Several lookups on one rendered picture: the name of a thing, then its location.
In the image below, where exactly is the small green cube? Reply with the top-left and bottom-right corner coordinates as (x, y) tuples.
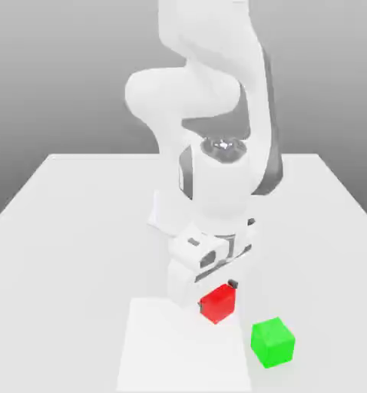
(250, 316), (296, 369)

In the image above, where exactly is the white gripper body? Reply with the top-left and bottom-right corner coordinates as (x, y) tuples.
(167, 243), (255, 309)

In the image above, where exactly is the small red cube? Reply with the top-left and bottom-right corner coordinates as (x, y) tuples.
(199, 283), (236, 325)

